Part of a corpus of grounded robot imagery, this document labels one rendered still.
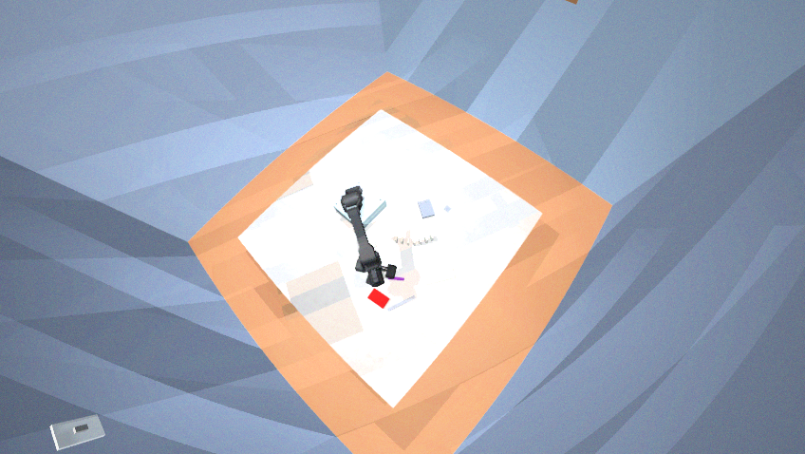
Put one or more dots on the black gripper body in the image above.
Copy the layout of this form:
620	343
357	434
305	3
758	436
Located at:
390	269

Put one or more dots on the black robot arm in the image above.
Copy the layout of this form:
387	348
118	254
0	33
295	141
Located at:
367	255

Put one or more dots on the red flat rectangular block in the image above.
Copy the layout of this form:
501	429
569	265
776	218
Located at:
378	298

